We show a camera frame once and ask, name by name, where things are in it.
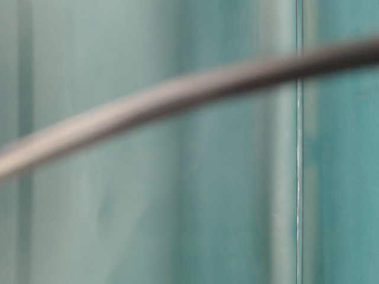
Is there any thin silver wire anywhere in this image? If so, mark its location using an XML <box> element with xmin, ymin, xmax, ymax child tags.
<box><xmin>295</xmin><ymin>0</ymin><xmax>304</xmax><ymax>284</ymax></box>

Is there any blurred grey foreground cable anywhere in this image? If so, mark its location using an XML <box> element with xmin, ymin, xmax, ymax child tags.
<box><xmin>0</xmin><ymin>34</ymin><xmax>379</xmax><ymax>179</ymax></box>

